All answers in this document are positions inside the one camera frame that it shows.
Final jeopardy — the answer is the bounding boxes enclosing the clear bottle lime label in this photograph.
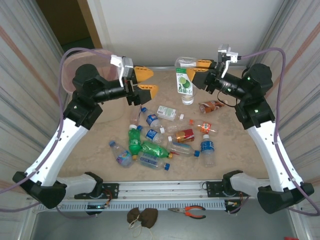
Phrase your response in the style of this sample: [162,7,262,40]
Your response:
[174,56,198,106]

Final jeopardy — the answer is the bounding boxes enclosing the small clear plastic bottle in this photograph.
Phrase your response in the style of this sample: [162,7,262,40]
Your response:
[128,106,143,130]

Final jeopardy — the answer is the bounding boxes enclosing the clear bottle white green label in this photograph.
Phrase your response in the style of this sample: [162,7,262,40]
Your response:
[156,104,185,123]

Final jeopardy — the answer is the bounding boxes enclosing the clear bottle blue Pepsi label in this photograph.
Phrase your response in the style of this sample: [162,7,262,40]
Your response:
[136,124,167,145]
[140,106,162,128]

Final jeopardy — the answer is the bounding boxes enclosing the brown Nescafe coffee bottle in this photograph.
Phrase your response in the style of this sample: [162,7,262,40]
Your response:
[199,99,227,115]

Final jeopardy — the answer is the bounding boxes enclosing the clear bottle white cap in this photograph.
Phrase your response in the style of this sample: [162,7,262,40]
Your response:
[159,119,195,135]

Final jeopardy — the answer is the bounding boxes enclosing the green plastic bottle yellow cap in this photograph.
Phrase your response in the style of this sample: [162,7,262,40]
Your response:
[141,140,174,160]
[127,127,144,161]

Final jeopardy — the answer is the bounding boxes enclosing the clear bottle orange label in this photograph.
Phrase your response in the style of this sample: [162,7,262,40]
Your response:
[189,119,219,135]

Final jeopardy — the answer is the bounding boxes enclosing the bottle red gold label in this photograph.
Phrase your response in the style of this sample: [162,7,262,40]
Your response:
[167,128,195,144]

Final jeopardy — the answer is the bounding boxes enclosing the clear bottle blue cap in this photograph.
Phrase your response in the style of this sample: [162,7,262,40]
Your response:
[166,141,201,159]

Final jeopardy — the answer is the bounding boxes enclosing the clear bottle pale blue label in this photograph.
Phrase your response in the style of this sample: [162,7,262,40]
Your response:
[136,151,171,172]

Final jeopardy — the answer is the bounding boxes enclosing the clear bottle purple label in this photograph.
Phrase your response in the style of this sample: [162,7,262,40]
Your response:
[108,140,134,168]

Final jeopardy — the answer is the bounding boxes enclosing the blue label white cap bottle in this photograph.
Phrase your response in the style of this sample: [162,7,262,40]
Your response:
[200,134,217,168]

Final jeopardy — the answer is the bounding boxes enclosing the brown wooden door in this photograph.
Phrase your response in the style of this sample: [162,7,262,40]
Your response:
[77,0,103,50]

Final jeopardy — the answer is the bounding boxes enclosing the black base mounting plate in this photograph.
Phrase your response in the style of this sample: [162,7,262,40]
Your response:
[99,182,120,200]
[205,180,251,199]

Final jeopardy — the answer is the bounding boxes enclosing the brown cloth pouch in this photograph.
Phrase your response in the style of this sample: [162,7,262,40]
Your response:
[126,207,143,225]
[139,207,159,230]

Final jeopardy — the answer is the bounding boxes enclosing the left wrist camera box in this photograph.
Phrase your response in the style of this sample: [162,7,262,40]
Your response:
[110,54,135,88]

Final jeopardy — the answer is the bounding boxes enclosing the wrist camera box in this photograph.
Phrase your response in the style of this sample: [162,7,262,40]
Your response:
[216,44,240,79]
[110,54,135,88]

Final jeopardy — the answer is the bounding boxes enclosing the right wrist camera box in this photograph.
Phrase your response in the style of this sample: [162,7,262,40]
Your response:
[216,44,240,79]

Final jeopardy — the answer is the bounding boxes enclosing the thin black cable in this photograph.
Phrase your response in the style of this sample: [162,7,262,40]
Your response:
[216,89,239,109]

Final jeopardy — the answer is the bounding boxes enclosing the aluminium mounting rail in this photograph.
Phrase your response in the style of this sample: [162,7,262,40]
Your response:
[56,178,272,202]

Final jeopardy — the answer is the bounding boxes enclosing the thin coloured wires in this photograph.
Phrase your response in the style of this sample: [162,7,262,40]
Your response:
[101,188,113,209]
[224,192,250,215]

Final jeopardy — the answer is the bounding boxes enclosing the white slotted cable duct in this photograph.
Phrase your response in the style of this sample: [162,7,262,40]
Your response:
[57,200,227,213]

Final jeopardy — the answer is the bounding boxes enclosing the orange handled pliers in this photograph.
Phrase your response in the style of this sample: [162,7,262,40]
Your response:
[167,205,207,220]

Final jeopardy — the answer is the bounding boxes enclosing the beige string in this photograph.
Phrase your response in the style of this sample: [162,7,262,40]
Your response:
[128,216,154,238]

